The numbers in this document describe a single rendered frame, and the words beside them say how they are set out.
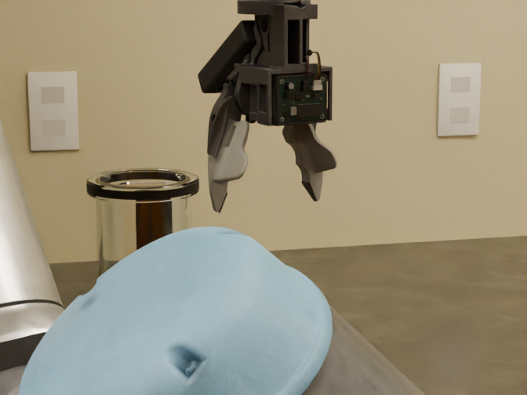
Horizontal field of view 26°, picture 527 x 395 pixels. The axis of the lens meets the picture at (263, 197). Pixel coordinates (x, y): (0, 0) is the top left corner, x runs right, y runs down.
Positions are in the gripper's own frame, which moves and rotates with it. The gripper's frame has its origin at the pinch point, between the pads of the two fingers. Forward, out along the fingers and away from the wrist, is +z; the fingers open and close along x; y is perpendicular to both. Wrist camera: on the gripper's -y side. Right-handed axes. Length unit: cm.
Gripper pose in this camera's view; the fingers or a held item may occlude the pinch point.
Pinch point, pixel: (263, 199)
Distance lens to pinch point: 115.8
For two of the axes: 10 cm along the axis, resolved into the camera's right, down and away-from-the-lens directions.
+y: 4.9, 1.7, -8.5
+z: 0.0, 9.8, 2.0
